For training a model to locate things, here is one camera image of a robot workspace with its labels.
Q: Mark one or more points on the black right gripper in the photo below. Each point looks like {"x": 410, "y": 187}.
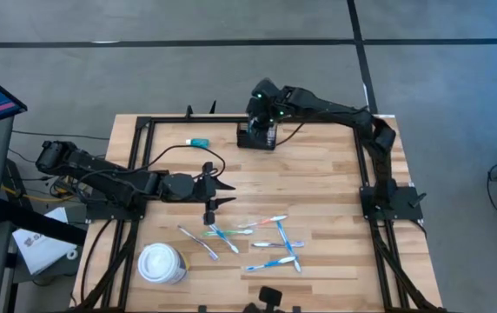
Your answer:
{"x": 266, "y": 104}

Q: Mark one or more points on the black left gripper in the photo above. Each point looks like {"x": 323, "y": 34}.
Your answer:
{"x": 207, "y": 189}

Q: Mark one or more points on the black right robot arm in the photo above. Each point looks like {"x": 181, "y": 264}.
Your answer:
{"x": 339, "y": 111}

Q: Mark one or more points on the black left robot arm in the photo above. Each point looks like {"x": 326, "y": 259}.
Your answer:
{"x": 114, "y": 178}

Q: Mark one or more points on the white lidded wipes canister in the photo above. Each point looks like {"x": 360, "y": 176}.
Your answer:
{"x": 159, "y": 263}

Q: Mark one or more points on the white tape roll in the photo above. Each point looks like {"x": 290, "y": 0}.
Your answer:
{"x": 70, "y": 254}

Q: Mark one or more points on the black diagonal bar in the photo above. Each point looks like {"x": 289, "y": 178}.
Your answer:
{"x": 40, "y": 222}

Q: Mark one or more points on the white printed booklet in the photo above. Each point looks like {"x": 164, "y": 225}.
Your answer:
{"x": 40, "y": 252}

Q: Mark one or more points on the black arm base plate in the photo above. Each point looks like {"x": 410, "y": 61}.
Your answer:
{"x": 405, "y": 213}
{"x": 101, "y": 213}

